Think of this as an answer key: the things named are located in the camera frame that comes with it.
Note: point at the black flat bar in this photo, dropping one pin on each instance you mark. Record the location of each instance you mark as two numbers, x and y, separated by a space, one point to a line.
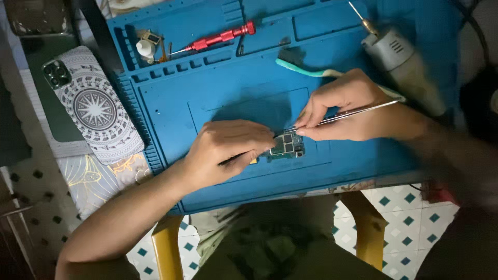
97 31

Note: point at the red precision screwdriver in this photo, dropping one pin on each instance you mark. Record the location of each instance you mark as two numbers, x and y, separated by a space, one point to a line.
218 38

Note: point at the teal toothbrush with black bristles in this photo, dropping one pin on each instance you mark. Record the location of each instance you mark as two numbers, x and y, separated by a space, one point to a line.
301 67

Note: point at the small white bottle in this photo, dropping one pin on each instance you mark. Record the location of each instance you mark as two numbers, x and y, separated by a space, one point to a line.
145 49

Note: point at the clear tray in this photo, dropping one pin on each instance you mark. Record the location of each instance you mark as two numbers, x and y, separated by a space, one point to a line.
37 17

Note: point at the green phone circuit board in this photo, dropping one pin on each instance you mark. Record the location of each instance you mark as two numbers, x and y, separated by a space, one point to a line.
286 146

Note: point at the silver metal tweezers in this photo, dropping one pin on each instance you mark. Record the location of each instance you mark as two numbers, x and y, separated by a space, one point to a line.
365 110

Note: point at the white cloth with gold pattern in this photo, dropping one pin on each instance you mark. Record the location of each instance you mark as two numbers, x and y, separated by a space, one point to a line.
97 179

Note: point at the phone with patterned case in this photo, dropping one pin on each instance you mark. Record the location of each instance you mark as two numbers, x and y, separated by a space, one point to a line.
95 109

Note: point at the yellow table leg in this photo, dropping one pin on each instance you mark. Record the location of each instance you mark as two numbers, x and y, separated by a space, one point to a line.
367 229
168 249

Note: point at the blue silicone repair mat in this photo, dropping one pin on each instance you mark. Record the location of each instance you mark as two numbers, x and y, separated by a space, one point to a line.
241 89

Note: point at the small phone camera module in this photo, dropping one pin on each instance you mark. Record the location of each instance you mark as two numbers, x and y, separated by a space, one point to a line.
151 37

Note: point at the person's right hand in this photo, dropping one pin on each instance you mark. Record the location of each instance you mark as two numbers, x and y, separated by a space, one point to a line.
350 105

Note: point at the grey rotary drill tool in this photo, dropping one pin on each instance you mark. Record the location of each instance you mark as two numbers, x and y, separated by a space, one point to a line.
400 62

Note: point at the person's left hand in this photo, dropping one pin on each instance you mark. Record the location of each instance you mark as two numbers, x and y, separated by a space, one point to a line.
221 146

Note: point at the person's camouflage shorts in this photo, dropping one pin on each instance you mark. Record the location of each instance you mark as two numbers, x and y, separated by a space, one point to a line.
272 241

